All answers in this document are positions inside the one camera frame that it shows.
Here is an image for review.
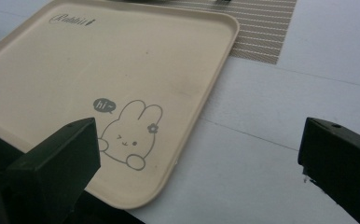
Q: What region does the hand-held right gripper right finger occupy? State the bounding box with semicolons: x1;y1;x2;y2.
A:
298;117;360;224

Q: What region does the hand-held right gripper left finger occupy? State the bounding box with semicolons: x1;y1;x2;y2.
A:
3;117;102;224

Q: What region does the beige rabbit print tray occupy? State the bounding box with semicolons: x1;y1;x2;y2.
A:
0;0;241;210

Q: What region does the striped woven placemat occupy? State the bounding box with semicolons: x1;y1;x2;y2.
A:
156;0;298;65

